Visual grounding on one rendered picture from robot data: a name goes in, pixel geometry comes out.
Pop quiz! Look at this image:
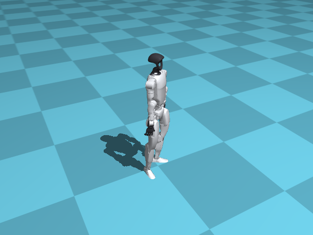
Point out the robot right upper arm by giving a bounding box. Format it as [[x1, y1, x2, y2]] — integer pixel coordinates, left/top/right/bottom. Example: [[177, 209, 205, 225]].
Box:
[[145, 78, 157, 107]]

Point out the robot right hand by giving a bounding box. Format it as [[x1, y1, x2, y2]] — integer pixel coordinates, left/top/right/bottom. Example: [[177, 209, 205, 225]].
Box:
[[144, 121, 155, 136]]

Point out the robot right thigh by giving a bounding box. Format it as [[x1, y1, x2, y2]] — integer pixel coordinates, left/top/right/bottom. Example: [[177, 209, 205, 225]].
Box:
[[146, 116, 159, 151]]

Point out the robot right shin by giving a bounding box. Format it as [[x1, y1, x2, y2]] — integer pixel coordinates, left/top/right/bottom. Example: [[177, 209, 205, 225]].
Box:
[[145, 144, 154, 171]]

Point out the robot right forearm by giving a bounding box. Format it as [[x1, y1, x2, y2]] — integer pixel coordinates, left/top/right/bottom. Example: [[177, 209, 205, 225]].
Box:
[[148, 102, 155, 126]]

